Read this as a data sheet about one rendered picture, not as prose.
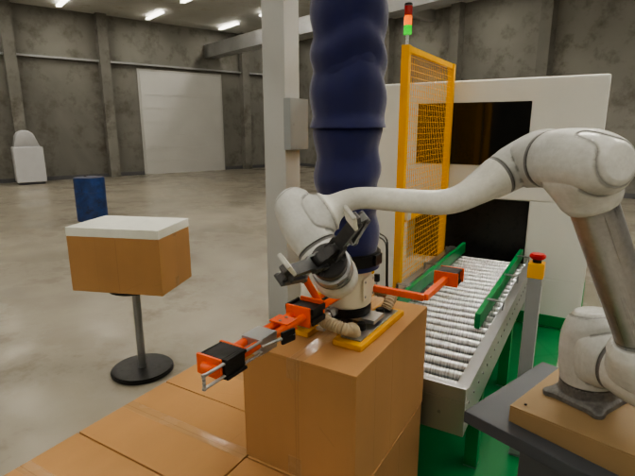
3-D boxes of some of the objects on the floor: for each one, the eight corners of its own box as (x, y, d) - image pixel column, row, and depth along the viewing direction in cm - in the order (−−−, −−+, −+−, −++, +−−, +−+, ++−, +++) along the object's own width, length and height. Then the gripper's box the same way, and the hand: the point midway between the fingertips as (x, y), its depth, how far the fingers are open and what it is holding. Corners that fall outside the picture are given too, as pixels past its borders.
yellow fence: (434, 305, 437) (448, 65, 390) (444, 307, 432) (460, 64, 385) (385, 357, 339) (395, 43, 292) (398, 360, 334) (411, 42, 287)
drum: (74, 219, 850) (68, 176, 832) (104, 215, 881) (99, 174, 864) (81, 223, 811) (76, 178, 793) (112, 220, 843) (108, 177, 825)
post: (510, 446, 244) (529, 259, 222) (524, 450, 241) (545, 261, 218) (507, 453, 238) (527, 263, 216) (523, 458, 235) (544, 264, 212)
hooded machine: (44, 181, 1447) (37, 129, 1412) (48, 183, 1394) (42, 129, 1359) (14, 183, 1398) (7, 129, 1364) (18, 185, 1346) (9, 129, 1311)
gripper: (388, 242, 99) (390, 208, 78) (292, 314, 97) (267, 298, 77) (367, 215, 101) (363, 176, 80) (271, 285, 99) (243, 263, 79)
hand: (317, 237), depth 80 cm, fingers open, 13 cm apart
